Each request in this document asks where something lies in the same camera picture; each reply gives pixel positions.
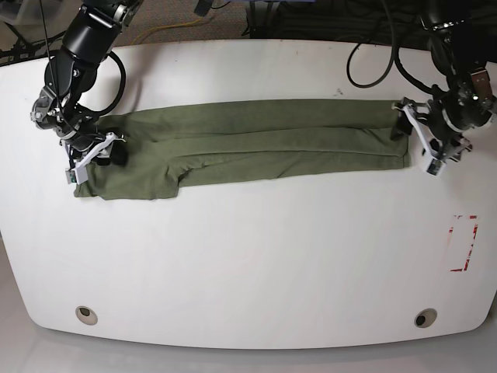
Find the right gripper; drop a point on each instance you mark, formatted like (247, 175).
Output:
(78, 143)

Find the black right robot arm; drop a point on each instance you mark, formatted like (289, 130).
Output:
(72, 71)

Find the right table cable grommet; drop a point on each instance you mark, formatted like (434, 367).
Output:
(425, 318)

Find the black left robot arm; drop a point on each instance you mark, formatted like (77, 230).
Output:
(459, 51)

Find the red tape rectangle marking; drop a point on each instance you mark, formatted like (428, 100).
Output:
(460, 243)

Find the left table cable grommet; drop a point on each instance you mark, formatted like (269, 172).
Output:
(86, 315)

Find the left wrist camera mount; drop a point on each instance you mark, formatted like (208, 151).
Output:
(433, 161)

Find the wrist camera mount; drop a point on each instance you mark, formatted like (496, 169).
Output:
(77, 171)
(433, 161)

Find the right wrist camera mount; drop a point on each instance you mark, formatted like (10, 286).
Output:
(77, 171)

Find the black tripod stand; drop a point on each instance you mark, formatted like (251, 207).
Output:
(24, 50)

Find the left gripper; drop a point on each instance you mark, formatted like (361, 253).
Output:
(442, 119)

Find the olive green T-shirt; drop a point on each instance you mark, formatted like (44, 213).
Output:
(213, 143)

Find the table cable grommet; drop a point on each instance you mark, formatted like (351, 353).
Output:
(425, 318)
(86, 315)

